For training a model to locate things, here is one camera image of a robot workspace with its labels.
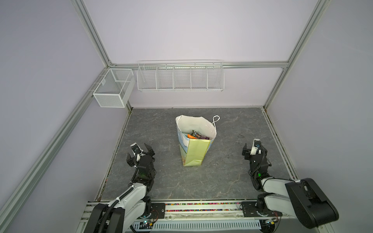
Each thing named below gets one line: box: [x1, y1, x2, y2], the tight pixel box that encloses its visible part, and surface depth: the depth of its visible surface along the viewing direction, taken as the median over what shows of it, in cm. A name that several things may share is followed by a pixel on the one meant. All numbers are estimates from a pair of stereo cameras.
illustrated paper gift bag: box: [175, 114, 221, 167], surface depth 82 cm
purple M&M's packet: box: [190, 130, 210, 140], surface depth 88 cm
